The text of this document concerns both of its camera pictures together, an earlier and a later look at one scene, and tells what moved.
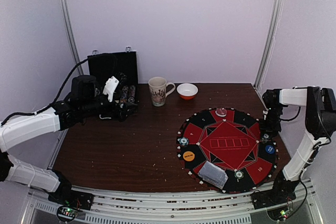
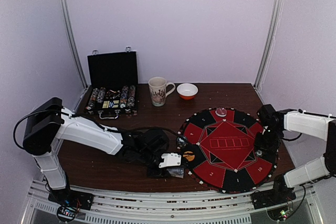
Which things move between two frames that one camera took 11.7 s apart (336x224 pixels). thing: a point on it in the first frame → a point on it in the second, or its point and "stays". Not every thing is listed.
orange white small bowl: [187, 91] stays
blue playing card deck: [213, 174] → [176, 172]
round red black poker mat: [234, 143] stays
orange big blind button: [188, 156] stays
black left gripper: [114, 114] → [163, 172]
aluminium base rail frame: [124, 206] stays
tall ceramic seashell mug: [157, 87] stays
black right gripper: [271, 123] → [261, 145]
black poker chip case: [121, 65] stays
